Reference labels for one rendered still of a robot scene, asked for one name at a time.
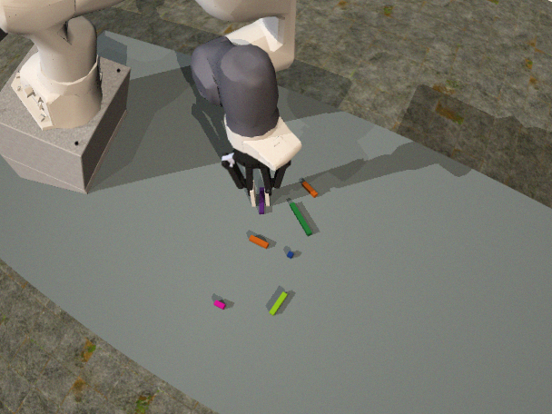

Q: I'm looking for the orange rod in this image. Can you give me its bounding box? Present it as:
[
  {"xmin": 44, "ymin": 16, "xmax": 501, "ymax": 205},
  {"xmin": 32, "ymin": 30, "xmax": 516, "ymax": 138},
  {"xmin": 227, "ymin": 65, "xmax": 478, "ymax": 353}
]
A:
[
  {"xmin": 302, "ymin": 181, "xmax": 318, "ymax": 198},
  {"xmin": 250, "ymin": 235, "xmax": 269, "ymax": 249}
]

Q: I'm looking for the purple rod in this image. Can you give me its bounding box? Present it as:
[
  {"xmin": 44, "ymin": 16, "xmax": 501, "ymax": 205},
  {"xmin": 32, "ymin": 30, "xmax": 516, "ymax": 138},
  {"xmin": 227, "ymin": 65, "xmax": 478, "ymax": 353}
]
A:
[{"xmin": 259, "ymin": 187, "xmax": 264, "ymax": 214}]

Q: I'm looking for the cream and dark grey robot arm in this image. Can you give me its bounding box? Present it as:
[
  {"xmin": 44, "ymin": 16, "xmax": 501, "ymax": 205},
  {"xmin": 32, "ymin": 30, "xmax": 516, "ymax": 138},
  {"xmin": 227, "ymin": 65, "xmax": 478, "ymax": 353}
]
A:
[{"xmin": 0, "ymin": 0, "xmax": 301, "ymax": 171}]

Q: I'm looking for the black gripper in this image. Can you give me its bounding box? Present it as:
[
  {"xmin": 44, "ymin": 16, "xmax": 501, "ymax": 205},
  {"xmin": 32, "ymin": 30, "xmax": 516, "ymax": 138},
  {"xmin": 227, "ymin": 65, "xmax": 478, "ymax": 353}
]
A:
[{"xmin": 222, "ymin": 148, "xmax": 291, "ymax": 206}]

